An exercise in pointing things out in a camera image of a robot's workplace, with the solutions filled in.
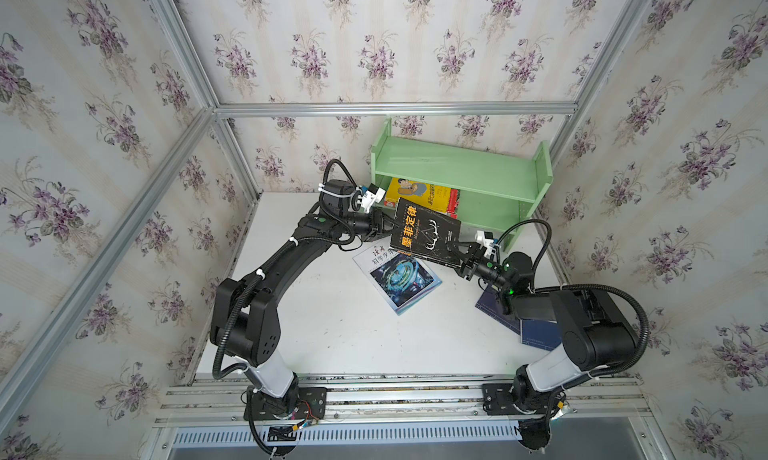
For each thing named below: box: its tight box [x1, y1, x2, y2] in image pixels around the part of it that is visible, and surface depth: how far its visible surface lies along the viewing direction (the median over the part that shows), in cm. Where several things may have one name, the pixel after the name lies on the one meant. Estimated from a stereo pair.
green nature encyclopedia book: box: [447, 188, 460, 219], surface depth 100 cm
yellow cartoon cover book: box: [384, 177, 451, 213], surface depth 100 cm
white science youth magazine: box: [352, 236, 443, 316], surface depth 97 cm
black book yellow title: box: [390, 197, 462, 269], surface depth 80 cm
